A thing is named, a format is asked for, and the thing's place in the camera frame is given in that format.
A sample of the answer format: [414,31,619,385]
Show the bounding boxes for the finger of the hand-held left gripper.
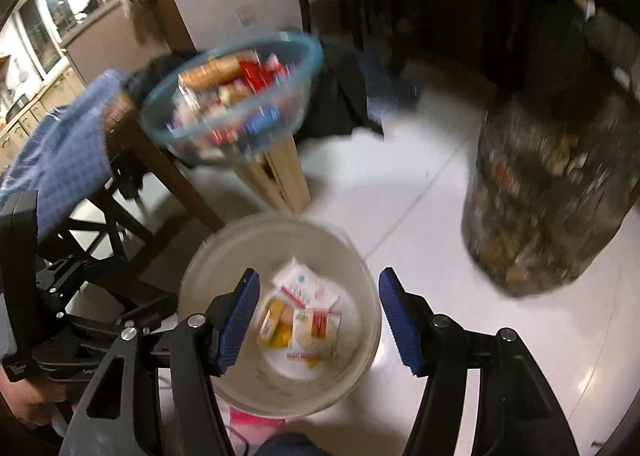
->
[65,297,178,352]
[37,256,133,307]

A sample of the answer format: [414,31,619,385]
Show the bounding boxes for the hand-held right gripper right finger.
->
[378,267,581,456]

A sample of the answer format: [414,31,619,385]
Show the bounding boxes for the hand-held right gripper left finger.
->
[60,267,262,456]

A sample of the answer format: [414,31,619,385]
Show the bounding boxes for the white medicine box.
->
[272,258,341,309]

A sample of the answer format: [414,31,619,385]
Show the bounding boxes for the white plastic bucket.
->
[177,213,383,419]

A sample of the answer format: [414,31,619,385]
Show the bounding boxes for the clear bag of trash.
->
[460,96,640,299]

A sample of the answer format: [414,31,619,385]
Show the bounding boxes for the person's left hand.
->
[0,378,71,429]

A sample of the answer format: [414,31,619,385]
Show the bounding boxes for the pink plastic item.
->
[227,403,286,437]

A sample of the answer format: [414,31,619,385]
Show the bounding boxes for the blue checked star tablecloth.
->
[0,68,131,242]

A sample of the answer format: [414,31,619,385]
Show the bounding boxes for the brown wooden table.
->
[40,91,226,297]

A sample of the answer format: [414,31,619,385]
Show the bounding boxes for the beige base cabinets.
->
[0,68,88,172]

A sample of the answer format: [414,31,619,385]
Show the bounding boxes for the light wooden stool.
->
[235,133,312,214]

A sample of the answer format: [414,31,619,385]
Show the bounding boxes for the kitchen window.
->
[17,0,71,74]

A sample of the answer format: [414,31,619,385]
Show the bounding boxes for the black jacket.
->
[130,38,386,142]

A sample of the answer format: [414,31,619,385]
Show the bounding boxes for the pile of snack packets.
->
[167,50,301,157]

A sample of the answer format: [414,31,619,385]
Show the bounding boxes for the blue plastic bag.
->
[360,56,423,107]

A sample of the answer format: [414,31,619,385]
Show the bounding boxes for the blue plastic basin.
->
[139,31,325,168]

